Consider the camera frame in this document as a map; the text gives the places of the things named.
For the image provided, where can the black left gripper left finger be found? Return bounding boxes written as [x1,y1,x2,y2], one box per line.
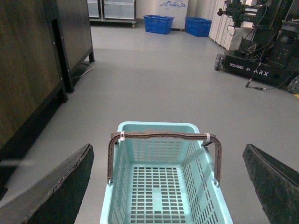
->
[0,144,94,224]

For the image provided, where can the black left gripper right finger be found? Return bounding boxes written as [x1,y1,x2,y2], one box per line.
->
[242,144,299,224]

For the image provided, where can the brown basket handle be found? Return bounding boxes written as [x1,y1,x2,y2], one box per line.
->
[107,131,222,184]

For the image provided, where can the light blue plastic basket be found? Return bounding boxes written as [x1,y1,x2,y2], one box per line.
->
[100,121,233,224]

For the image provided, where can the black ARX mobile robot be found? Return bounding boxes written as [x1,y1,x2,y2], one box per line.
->
[214,0,299,94]

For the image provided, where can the dark wooden cabinet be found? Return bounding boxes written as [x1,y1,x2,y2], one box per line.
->
[0,0,94,158]

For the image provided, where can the white stacked panels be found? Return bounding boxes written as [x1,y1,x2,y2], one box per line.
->
[209,0,244,50]

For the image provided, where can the blue crate right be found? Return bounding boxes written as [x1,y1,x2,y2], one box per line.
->
[185,17,212,37]

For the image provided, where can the blue crate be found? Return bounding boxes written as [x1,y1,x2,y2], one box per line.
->
[144,15,174,35]
[185,17,212,37]

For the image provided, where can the glass door refrigerator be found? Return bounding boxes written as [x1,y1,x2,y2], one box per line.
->
[87,0,136,28]

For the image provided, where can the blue crate left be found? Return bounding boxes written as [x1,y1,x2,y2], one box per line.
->
[144,15,174,35]

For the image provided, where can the white cable on floor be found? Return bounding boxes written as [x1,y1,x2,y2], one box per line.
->
[71,62,95,79]

